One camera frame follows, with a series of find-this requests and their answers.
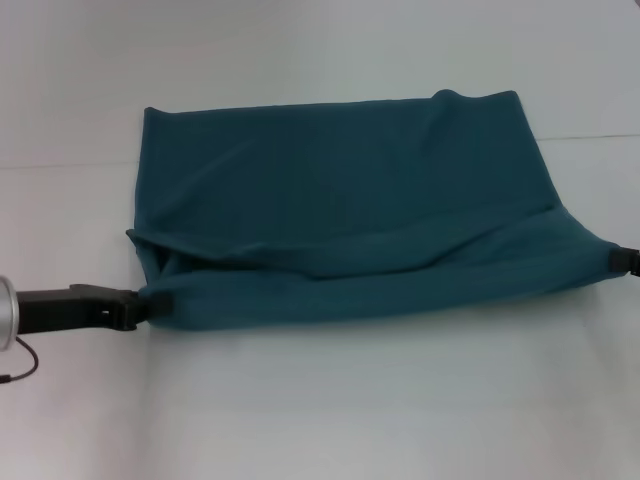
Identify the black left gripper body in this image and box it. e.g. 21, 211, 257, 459
17, 283, 127, 335

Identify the teal t-shirt with FREE print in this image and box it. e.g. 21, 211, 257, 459
124, 88, 622, 335

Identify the silver connector with black cable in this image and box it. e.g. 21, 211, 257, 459
0, 337, 40, 386

